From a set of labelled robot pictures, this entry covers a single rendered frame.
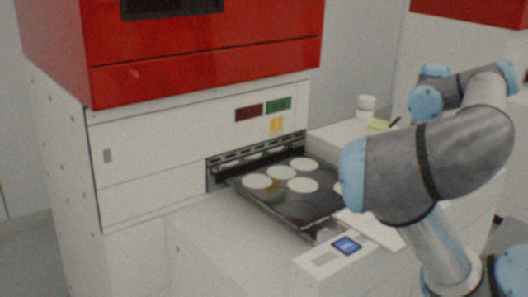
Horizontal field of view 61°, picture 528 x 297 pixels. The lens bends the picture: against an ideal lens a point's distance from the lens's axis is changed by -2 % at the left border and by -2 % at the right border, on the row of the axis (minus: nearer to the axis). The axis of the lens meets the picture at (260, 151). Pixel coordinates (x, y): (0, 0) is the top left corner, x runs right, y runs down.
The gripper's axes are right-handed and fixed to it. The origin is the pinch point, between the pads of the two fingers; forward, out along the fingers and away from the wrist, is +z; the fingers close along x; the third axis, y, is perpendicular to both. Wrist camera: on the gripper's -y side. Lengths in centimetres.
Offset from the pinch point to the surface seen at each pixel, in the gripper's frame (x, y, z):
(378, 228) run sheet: 0.0, -10.8, 6.0
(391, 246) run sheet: -6.6, -14.0, 6.1
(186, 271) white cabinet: 45, -43, 34
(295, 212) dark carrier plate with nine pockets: 25.5, -15.9, 12.4
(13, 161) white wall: 206, -63, 57
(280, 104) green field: 58, 4, -8
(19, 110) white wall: 206, -55, 27
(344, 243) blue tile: 0.9, -22.8, 6.0
